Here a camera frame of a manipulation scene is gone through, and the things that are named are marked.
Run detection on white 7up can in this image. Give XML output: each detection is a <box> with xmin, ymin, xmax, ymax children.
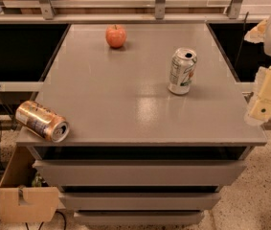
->
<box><xmin>168</xmin><ymin>48</ymin><xmax>197</xmax><ymax>95</ymax></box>

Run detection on red apple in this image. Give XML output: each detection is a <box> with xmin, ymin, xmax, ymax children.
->
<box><xmin>105</xmin><ymin>24</ymin><xmax>126</xmax><ymax>48</ymax></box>

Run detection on gold soda can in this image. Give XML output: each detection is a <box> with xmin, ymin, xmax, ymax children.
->
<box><xmin>15</xmin><ymin>101</ymin><xmax>70</xmax><ymax>143</ymax></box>

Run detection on grey drawer cabinet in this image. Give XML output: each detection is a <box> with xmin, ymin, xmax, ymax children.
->
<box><xmin>17</xmin><ymin>24</ymin><xmax>266</xmax><ymax>225</ymax></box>

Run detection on cardboard box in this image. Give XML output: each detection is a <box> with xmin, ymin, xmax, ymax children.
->
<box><xmin>0</xmin><ymin>147</ymin><xmax>59</xmax><ymax>223</ymax></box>

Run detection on metal shelf frame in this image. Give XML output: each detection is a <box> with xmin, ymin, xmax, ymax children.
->
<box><xmin>0</xmin><ymin>0</ymin><xmax>271</xmax><ymax>24</ymax></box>

